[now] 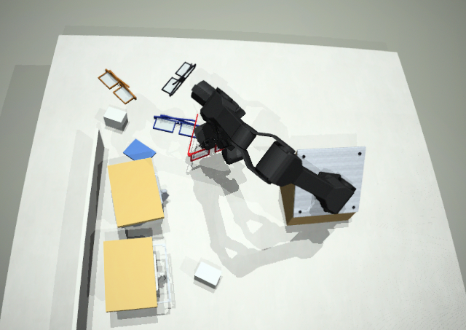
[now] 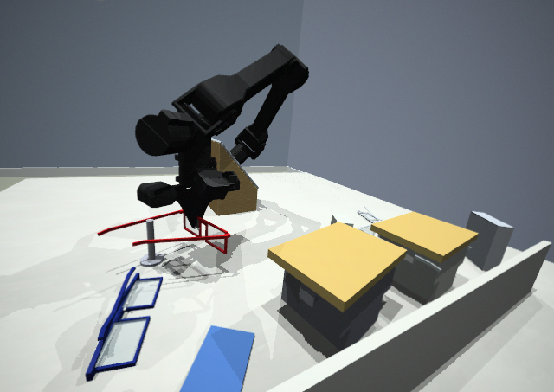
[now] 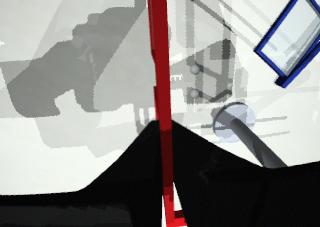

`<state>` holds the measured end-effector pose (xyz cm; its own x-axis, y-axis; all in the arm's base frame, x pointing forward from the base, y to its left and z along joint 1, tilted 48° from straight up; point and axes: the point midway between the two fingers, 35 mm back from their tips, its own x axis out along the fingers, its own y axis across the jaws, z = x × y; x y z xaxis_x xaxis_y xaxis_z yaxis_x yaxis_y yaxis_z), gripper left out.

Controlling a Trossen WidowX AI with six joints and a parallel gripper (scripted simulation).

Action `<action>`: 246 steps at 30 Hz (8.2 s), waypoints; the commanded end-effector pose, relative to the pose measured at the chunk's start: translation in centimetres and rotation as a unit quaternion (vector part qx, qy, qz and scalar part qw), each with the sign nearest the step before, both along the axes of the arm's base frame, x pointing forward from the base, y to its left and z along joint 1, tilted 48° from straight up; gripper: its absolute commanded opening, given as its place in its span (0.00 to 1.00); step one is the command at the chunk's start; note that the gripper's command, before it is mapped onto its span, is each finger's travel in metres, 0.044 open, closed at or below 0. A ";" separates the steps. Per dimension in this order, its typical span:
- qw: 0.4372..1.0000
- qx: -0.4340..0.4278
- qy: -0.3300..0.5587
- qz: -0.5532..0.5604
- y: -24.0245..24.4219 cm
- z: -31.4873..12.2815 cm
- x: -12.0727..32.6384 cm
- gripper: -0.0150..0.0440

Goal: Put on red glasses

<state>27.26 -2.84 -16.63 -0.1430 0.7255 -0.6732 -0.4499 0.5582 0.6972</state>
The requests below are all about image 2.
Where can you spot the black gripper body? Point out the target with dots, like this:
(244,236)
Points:
(159,194)

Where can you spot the long grey flat panel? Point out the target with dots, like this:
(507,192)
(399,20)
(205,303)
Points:
(401,356)

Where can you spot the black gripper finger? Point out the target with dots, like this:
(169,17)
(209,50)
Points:
(189,209)
(201,207)

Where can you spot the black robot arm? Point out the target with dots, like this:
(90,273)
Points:
(220,100)

